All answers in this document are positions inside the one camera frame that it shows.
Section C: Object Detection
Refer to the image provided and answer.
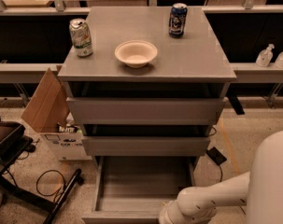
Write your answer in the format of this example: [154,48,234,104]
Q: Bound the grey bottom drawer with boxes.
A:
[82,156,194,224]

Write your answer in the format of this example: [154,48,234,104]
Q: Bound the grey drawer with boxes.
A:
[67,82,224,125]
[82,124,211,156]
[82,156,194,224]

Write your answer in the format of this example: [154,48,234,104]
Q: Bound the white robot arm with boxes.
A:
[159,131,283,224]

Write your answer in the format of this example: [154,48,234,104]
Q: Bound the grey drawer cabinet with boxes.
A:
[57,6,237,170]

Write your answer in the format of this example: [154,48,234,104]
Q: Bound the grey top drawer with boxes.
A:
[67,82,224,125]

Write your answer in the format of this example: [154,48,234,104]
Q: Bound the grey middle drawer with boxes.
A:
[82,124,211,156]

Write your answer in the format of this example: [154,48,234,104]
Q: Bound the beige paper bowl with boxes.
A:
[115,40,158,68]

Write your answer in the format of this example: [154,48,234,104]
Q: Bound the black power adapter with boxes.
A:
[206,147,227,165]

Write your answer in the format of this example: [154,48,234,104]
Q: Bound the green white soda can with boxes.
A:
[69,18,92,57]

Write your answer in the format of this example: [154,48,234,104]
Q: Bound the open cardboard box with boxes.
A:
[21,69,91,161]

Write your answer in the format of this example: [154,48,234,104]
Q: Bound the blue soda can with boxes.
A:
[168,3,188,38]

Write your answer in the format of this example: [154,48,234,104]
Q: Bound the long grey workbench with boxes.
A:
[0,3,283,116]

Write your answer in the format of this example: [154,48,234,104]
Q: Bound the left clear pump bottle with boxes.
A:
[256,44,275,67]

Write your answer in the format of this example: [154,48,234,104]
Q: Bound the black rolling stand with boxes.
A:
[0,120,85,224]

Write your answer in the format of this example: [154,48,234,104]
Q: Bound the black looped floor cable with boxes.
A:
[35,169,68,203]

